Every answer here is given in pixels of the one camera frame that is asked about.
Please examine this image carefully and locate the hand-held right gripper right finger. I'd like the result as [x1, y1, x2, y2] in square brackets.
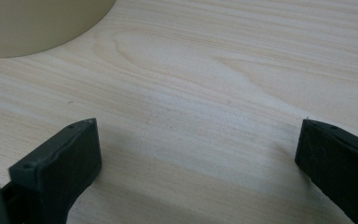
[294, 119, 358, 224]

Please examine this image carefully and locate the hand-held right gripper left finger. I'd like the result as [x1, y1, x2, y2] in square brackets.
[0, 117, 103, 224]

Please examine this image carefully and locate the beige round container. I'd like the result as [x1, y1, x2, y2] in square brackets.
[0, 0, 117, 60]

